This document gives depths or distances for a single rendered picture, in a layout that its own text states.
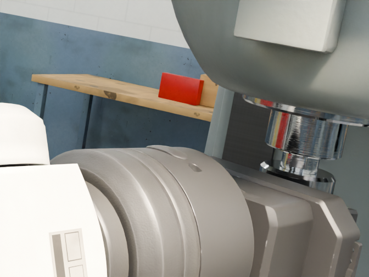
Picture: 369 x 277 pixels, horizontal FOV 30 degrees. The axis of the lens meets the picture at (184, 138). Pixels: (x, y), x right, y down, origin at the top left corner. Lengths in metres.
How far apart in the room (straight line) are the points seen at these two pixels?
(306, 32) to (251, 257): 0.10
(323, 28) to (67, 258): 0.14
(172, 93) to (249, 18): 4.03
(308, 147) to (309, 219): 0.06
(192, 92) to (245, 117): 3.46
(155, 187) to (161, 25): 4.72
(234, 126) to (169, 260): 0.56
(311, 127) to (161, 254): 0.16
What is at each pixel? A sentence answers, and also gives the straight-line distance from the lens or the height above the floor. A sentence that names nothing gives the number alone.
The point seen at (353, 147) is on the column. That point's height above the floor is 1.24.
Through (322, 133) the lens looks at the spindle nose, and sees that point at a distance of 0.41.
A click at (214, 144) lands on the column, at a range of 0.84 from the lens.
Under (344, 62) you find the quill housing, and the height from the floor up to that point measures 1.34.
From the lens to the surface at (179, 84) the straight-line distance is 4.31.
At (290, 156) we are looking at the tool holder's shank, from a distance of 0.42.
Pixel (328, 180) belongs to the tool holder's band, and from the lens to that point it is 0.42.
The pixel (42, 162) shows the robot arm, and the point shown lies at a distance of 0.25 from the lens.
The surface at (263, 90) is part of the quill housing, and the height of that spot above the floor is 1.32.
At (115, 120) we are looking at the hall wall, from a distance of 5.13.
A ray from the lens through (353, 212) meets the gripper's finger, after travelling 0.44.
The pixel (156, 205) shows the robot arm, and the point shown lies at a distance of 0.27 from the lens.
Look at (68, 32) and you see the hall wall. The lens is 5.30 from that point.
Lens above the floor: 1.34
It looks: 9 degrees down
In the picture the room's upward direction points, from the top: 10 degrees clockwise
